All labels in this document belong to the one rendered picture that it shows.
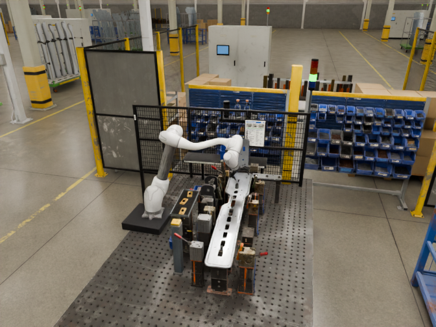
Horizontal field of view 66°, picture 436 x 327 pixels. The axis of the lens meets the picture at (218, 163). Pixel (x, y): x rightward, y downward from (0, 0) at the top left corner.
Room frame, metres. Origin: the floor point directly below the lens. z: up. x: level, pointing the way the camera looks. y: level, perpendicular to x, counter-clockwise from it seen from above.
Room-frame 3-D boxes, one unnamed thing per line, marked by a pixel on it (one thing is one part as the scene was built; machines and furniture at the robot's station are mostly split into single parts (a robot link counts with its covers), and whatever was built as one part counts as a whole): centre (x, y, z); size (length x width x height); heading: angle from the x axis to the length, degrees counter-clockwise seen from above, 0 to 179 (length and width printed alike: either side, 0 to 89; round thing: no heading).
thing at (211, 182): (2.54, 0.07, 0.94); 0.18 x 0.13 x 0.49; 170
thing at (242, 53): (9.48, -0.59, 1.22); 1.60 x 0.54 x 2.45; 76
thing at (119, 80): (4.77, 1.32, 1.00); 1.34 x 0.14 x 2.00; 76
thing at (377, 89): (5.13, -2.79, 0.68); 1.20 x 0.80 x 1.35; 78
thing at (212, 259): (2.38, -0.12, 1.00); 1.38 x 0.22 x 0.02; 170
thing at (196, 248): (1.85, 0.15, 0.88); 0.11 x 0.10 x 0.36; 80
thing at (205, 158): (3.33, -0.08, 1.01); 0.90 x 0.22 x 0.03; 80
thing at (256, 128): (3.39, -0.39, 1.30); 0.23 x 0.02 x 0.31; 80
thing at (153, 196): (2.70, 0.61, 0.92); 0.18 x 0.16 x 0.22; 172
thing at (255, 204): (2.43, -0.30, 0.87); 0.12 x 0.09 x 0.35; 80
